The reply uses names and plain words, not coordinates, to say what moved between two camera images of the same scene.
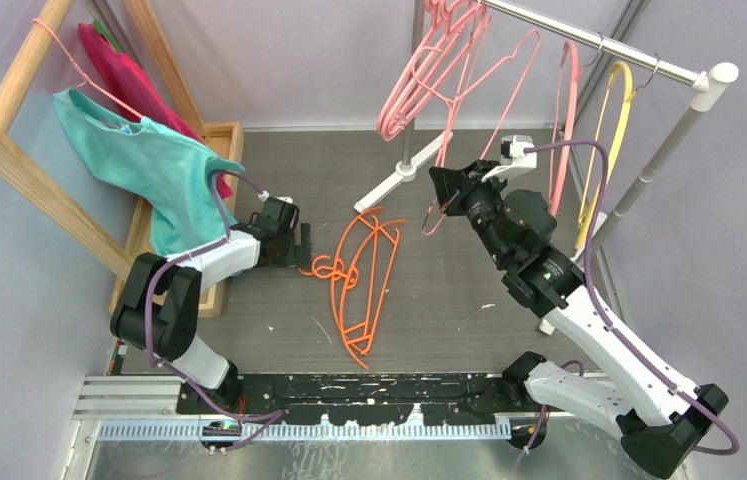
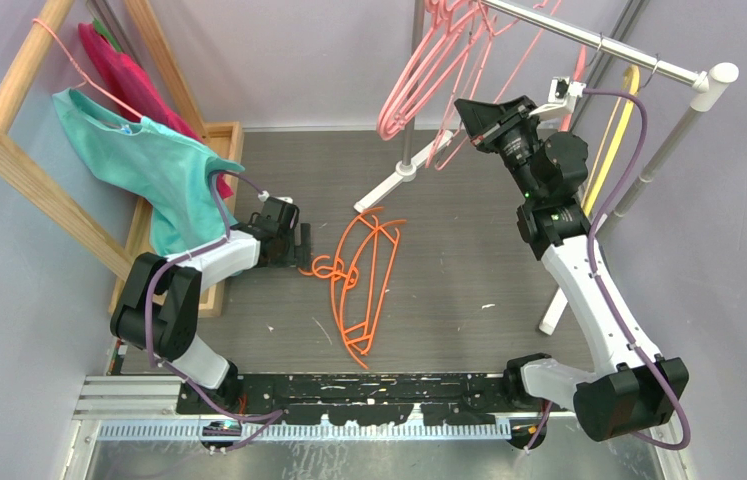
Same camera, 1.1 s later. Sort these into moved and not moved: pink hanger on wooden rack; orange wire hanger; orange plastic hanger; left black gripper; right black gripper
Moved: right black gripper
Not moved: left black gripper; orange plastic hanger; pink hanger on wooden rack; orange wire hanger
